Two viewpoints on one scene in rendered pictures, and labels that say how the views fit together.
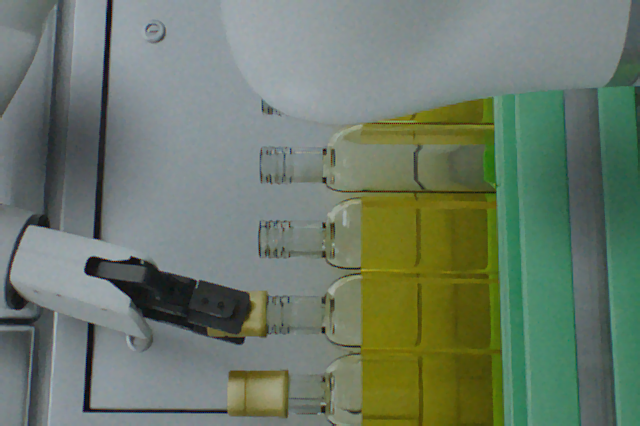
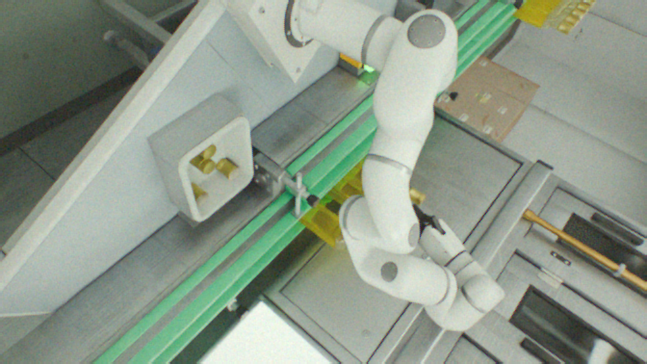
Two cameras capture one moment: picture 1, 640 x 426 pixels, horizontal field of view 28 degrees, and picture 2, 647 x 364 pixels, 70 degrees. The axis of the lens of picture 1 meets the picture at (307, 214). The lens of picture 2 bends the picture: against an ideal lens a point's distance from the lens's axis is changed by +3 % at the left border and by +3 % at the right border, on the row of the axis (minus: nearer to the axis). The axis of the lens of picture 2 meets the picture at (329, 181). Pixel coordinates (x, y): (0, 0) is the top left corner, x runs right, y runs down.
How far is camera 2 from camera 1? 0.90 m
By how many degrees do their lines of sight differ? 50
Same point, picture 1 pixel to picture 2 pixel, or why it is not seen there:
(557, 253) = (349, 140)
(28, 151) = (426, 327)
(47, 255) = (452, 244)
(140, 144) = (392, 303)
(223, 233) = not seen: hidden behind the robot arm
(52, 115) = (411, 335)
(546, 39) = not seen: hidden behind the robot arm
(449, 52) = not seen: hidden behind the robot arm
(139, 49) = (374, 331)
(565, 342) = (361, 127)
